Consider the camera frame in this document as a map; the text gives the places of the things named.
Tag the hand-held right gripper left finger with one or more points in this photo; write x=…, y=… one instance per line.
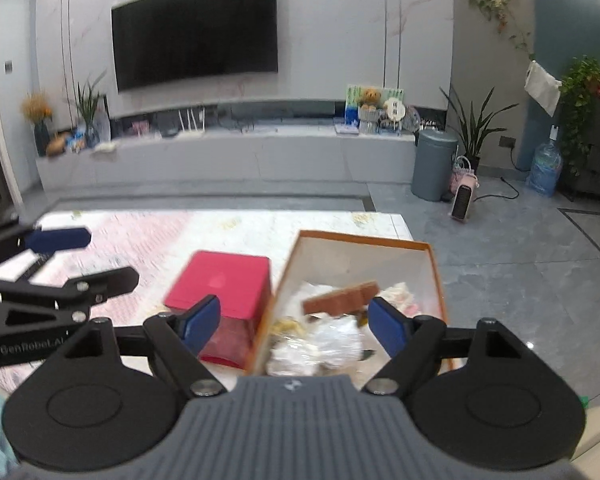
x=202, y=325

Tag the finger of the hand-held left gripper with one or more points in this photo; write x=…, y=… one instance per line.
x=100, y=282
x=60, y=240

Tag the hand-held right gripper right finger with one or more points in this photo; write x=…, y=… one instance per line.
x=387, y=325

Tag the orange cardboard box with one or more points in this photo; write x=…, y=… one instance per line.
x=360, y=260

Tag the red box with clear window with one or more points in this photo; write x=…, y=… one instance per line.
x=220, y=280

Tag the clear plastic bag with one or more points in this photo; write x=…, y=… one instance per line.
x=320, y=345

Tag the pink lace printed tablecloth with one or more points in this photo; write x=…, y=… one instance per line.
x=230, y=235

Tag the brown round gourd ornament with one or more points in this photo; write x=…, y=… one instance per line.
x=57, y=145

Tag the blue snack bags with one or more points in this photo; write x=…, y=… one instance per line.
x=76, y=142

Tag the loose papers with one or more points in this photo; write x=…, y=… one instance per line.
x=104, y=147

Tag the dried yellow flowers in vase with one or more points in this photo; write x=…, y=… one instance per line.
x=39, y=120

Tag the green orchid plant in vase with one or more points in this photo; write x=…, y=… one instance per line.
x=89, y=110

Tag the pink card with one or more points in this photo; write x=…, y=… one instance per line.
x=140, y=128

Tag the grey trash can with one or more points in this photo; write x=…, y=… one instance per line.
x=434, y=165

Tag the pink handbag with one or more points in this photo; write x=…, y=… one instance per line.
x=461, y=175

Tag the white marble TV console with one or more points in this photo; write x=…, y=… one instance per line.
x=230, y=157

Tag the white router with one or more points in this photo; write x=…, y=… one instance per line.
x=191, y=122

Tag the white book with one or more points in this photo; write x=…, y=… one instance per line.
x=346, y=128

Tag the glass plate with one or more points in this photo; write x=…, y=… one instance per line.
x=413, y=119

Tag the white round desk fan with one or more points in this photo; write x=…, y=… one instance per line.
x=394, y=112

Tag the teddy bear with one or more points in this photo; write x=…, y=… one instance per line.
x=371, y=107

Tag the blue water bottle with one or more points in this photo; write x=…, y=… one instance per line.
x=545, y=165

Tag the green picture board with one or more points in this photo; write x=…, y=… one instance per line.
x=352, y=102

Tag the dark grey cabinet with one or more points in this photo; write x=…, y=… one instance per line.
x=597, y=150

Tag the white hanging towel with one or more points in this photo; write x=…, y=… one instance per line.
x=542, y=87

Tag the green pothos plant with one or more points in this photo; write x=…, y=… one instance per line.
x=580, y=100

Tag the hanging vine plant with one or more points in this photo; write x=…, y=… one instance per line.
x=502, y=15

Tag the wall switch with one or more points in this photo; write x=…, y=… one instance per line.
x=8, y=65

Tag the wall socket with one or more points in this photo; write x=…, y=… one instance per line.
x=506, y=141

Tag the black wall television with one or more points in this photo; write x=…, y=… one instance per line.
x=195, y=32

